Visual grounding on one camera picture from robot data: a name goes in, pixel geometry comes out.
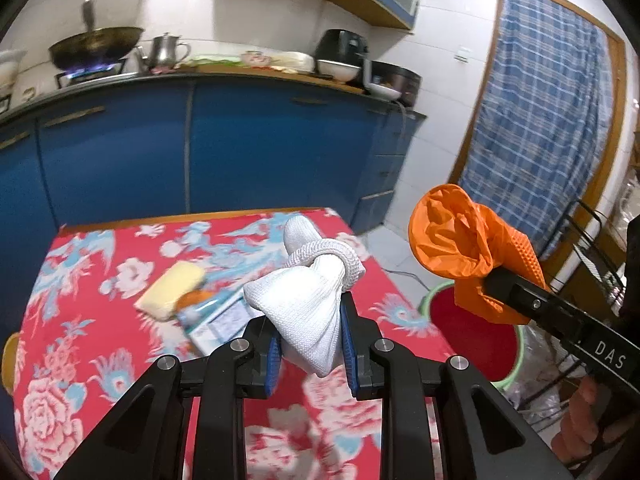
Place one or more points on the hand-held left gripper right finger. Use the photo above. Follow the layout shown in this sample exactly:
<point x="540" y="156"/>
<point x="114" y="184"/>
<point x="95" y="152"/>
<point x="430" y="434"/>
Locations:
<point x="350" y="360"/>

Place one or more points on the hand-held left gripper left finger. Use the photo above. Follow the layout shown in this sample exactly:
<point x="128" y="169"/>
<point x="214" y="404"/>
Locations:
<point x="272" y="365"/>

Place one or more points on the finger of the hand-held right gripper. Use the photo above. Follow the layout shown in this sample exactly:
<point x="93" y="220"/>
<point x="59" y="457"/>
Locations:
<point x="515" y="292"/>

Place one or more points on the teal cardboard box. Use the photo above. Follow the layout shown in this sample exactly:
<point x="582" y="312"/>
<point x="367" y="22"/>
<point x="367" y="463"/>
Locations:
<point x="220" y="327"/>

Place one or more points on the white knit sock bundle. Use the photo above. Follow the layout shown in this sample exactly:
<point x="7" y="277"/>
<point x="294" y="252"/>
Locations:
<point x="305" y="305"/>

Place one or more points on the red bucket with green rim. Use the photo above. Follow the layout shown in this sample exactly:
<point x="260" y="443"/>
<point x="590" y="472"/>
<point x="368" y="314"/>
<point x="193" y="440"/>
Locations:
<point x="445" y="310"/>

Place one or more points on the orange rubber glove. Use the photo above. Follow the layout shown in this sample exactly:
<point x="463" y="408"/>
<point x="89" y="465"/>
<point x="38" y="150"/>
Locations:
<point x="450" y="230"/>

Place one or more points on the yellow sponge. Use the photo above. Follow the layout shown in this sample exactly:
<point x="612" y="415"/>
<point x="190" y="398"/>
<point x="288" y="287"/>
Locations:
<point x="170" y="287"/>

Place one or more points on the person's right hand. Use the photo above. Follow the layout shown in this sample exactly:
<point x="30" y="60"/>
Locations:
<point x="582" y="420"/>

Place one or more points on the clear plastic bags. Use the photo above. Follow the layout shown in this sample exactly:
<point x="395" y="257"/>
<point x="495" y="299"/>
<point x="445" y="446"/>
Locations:
<point x="537" y="400"/>

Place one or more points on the black metal rack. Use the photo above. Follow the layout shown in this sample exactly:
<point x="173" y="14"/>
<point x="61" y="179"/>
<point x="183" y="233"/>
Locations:
<point x="605" y="265"/>

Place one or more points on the red floral tablecloth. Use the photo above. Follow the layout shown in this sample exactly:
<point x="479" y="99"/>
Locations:
<point x="100" y="310"/>

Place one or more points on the blue plaid curtain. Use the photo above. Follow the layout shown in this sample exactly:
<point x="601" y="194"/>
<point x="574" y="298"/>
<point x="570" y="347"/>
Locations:
<point x="540" y="110"/>

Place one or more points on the wooden door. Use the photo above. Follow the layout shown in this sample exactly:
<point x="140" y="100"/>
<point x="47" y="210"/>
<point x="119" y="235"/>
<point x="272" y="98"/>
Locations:
<point x="618" y="110"/>

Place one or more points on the blue base cabinets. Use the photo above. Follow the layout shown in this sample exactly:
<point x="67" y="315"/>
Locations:
<point x="250" y="150"/>

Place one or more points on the small white bowl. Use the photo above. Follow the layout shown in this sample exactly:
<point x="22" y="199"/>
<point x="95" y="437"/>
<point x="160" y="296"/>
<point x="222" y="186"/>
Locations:
<point x="384" y="91"/>

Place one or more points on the yellow round object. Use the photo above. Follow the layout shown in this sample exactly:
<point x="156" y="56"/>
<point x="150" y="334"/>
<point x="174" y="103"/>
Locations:
<point x="10" y="365"/>

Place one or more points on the large white bowl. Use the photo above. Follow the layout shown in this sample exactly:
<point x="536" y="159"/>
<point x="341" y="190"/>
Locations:
<point x="337" y="71"/>

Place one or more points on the black air fryer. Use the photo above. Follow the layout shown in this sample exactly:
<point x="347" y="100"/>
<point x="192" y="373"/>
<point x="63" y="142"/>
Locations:
<point x="340" y="45"/>

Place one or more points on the cream plastic bag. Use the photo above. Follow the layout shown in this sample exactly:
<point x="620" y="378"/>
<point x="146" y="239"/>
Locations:
<point x="295" y="61"/>

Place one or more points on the small patterned dish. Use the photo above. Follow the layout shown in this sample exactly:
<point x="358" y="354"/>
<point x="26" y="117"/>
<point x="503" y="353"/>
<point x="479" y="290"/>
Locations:
<point x="256" y="58"/>

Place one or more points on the steel kettle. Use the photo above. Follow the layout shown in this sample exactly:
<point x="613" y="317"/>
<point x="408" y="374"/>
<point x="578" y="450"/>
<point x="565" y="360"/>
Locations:
<point x="165" y="52"/>

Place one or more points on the gas stove grate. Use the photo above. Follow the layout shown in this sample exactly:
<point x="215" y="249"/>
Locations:
<point x="90" y="76"/>

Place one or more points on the metal wok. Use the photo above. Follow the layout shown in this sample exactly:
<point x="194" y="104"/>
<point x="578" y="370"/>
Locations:
<point x="95" y="45"/>

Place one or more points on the metal spatula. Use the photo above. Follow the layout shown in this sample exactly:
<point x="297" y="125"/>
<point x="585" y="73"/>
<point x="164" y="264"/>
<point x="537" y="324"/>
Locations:
<point x="89" y="15"/>

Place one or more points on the white clay pot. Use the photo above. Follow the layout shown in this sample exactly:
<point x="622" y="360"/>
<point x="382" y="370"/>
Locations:
<point x="10" y="67"/>

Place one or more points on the white light switch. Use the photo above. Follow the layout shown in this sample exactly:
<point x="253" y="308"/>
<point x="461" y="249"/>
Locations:
<point x="463" y="55"/>

